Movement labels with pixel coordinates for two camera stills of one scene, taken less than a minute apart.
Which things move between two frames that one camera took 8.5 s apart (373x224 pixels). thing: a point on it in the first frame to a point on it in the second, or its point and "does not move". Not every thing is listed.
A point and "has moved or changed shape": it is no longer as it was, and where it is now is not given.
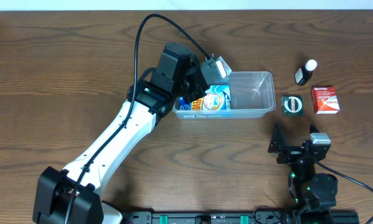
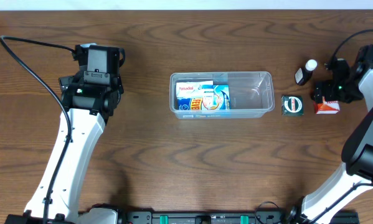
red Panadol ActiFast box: (325, 100) does not move
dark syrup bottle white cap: (303, 74) does not move
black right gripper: (291, 153) to (329, 91)
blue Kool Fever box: (217, 97) does not move
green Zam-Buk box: (292, 105) does not move
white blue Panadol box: (223, 67) has moved or changed shape
